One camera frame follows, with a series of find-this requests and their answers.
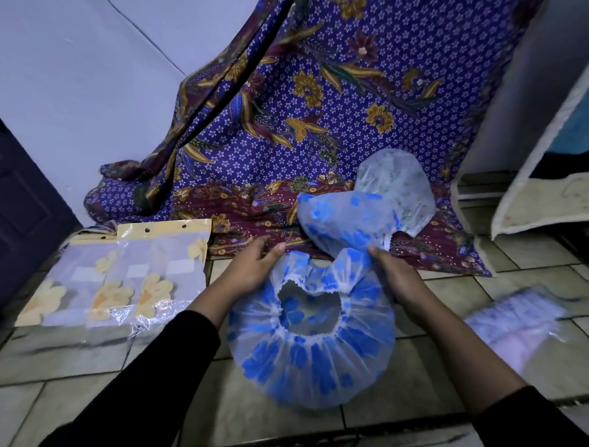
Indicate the person's right hand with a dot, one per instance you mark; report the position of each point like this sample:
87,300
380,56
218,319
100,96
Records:
399,281

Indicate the person's left hand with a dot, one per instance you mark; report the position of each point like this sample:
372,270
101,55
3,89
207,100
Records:
246,271

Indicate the person's right thumb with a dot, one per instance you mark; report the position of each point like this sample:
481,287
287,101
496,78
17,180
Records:
378,255

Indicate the person's left thumb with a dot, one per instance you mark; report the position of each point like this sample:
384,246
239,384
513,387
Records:
272,256

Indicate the blue flowered plastic shower cap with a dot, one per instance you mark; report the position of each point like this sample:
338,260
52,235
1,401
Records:
345,221
313,331

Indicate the person's right forearm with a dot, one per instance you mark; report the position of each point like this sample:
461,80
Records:
487,373

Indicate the person's left forearm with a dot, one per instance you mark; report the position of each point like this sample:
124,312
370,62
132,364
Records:
152,373

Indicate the green patterned plastic shower cap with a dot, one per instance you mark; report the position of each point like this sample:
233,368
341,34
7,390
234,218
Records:
398,189

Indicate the purple floral batik cloth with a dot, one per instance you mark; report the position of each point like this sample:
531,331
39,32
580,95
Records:
322,115

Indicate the purple plastic packet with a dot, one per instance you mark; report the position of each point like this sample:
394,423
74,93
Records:
515,322

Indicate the pack of yellow flowered caps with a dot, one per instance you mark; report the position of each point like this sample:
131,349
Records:
115,276

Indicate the white shelf unit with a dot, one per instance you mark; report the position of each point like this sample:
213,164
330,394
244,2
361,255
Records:
529,152

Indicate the dark door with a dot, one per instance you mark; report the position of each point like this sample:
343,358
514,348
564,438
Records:
27,221

